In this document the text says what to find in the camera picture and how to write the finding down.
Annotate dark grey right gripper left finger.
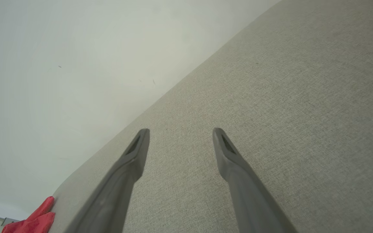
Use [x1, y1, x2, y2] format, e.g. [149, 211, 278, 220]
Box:
[64, 128, 150, 233]

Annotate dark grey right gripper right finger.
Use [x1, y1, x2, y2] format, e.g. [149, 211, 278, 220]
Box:
[212, 128, 299, 233]

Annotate red shorts with white stripe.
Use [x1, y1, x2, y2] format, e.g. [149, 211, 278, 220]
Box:
[2, 196, 56, 233]

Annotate grey fabric sofa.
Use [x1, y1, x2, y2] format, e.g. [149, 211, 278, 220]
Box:
[48, 0, 373, 233]

